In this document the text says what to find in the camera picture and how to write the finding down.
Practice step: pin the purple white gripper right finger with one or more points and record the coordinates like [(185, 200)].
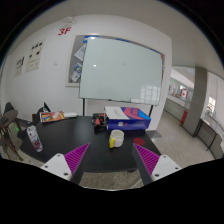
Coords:
[(151, 166)]

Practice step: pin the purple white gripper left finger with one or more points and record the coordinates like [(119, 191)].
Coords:
[(65, 166)]

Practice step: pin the white labelled water bottle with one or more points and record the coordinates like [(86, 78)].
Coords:
[(34, 138)]

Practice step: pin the red round coaster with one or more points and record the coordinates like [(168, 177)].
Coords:
[(139, 141)]

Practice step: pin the colourful book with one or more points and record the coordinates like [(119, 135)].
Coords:
[(46, 117)]

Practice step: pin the white flat object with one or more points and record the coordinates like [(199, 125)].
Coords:
[(70, 114)]

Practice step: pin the blue cardboard box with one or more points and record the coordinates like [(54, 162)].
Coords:
[(126, 118)]

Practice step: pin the wooden chair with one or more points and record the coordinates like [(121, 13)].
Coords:
[(6, 118)]

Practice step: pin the large whiteboard on stand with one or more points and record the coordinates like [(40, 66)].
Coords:
[(117, 70)]

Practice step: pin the grey notice board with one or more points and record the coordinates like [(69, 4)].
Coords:
[(75, 61)]

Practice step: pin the white mug yellow handle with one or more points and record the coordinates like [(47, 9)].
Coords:
[(116, 138)]

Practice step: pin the small white wall poster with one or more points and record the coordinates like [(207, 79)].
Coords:
[(19, 66)]

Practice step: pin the red 3F wall sign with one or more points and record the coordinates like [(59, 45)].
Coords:
[(64, 31)]

